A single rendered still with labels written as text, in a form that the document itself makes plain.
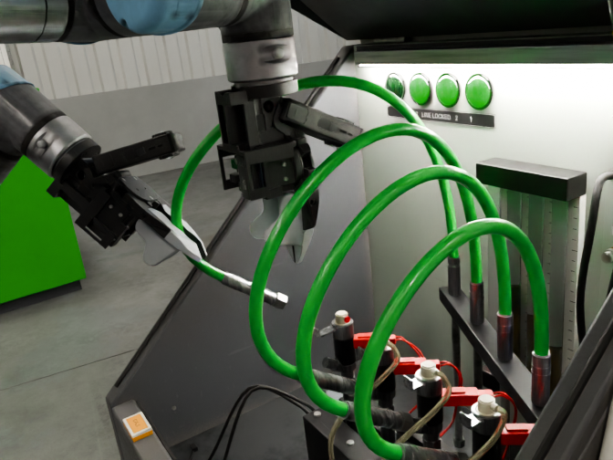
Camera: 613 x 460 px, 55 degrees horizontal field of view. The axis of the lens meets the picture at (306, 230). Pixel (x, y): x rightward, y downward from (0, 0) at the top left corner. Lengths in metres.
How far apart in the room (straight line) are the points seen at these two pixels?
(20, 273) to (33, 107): 3.26
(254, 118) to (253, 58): 0.06
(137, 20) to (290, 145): 0.20
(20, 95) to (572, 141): 0.69
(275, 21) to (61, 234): 3.49
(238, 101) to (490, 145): 0.41
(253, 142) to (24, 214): 3.39
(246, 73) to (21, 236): 3.45
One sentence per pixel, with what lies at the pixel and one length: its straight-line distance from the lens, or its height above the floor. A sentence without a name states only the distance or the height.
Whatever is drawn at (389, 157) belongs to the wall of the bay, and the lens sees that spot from 1.06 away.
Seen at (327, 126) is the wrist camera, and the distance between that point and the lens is 0.67.
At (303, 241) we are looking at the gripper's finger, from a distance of 0.68.
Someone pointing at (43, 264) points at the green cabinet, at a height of 0.25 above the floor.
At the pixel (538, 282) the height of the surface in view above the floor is 1.24.
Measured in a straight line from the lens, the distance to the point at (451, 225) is 0.86.
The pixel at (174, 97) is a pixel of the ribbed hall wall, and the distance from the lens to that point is 7.25.
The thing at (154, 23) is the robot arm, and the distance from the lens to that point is 0.53.
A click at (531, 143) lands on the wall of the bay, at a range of 0.85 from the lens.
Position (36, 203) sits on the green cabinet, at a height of 0.63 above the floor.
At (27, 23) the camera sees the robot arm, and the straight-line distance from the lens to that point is 0.60.
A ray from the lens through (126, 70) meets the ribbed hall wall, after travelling 7.15.
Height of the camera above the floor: 1.50
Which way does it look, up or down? 19 degrees down
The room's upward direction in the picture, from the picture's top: 7 degrees counter-clockwise
